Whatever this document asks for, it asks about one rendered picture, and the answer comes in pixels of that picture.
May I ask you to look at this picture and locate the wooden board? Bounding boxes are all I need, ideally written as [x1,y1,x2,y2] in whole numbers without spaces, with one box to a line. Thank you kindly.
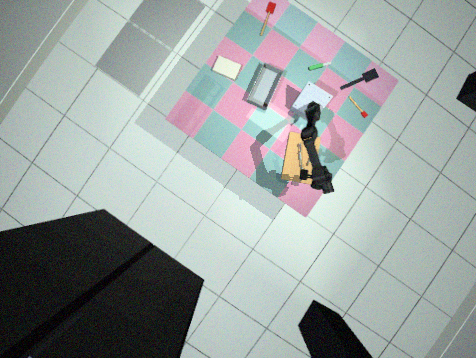
[281,131,321,184]

